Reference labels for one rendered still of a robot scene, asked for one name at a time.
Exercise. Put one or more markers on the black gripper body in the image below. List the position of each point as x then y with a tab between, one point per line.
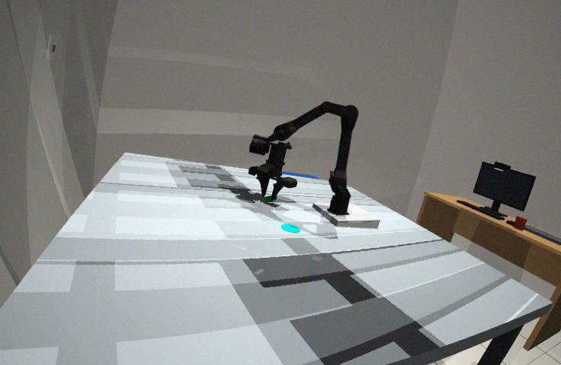
286	181

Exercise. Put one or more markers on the cyan circle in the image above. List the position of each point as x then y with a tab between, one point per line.
290	228

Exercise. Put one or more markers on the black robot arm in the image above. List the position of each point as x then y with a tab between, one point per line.
338	178

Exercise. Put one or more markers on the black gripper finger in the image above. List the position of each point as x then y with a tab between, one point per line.
264	185
276	190

